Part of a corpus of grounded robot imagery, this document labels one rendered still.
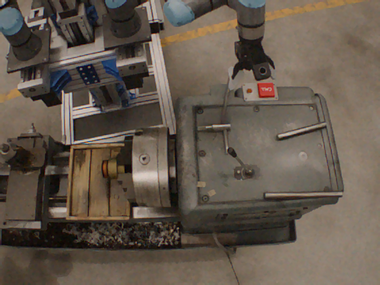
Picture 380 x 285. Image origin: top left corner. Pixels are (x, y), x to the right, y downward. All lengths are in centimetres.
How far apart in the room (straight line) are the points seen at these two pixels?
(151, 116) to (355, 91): 183
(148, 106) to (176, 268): 118
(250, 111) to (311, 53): 200
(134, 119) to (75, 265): 116
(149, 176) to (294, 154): 51
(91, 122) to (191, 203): 150
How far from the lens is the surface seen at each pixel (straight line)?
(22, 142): 162
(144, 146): 112
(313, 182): 113
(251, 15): 82
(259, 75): 87
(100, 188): 148
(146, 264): 229
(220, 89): 119
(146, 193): 113
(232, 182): 106
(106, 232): 174
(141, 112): 234
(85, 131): 238
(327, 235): 249
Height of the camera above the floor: 227
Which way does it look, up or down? 69 degrees down
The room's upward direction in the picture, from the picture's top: 1 degrees counter-clockwise
